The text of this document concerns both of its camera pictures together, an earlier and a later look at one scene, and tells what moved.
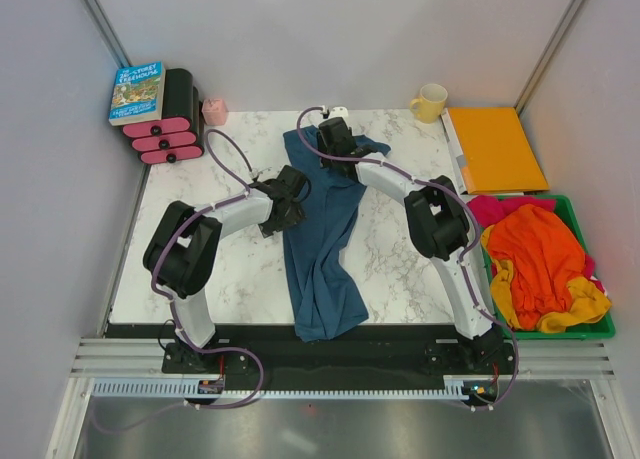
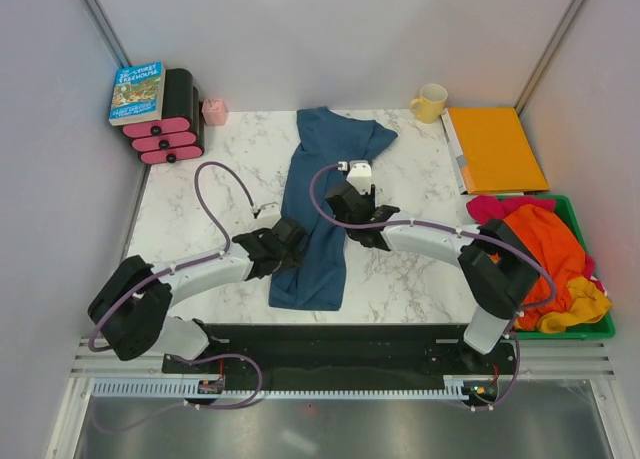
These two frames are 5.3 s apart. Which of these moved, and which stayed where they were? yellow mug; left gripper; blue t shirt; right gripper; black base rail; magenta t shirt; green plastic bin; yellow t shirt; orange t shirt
Moved: right gripper; blue t shirt; left gripper
Stayed: black base rail; green plastic bin; magenta t shirt; yellow t shirt; orange t shirt; yellow mug
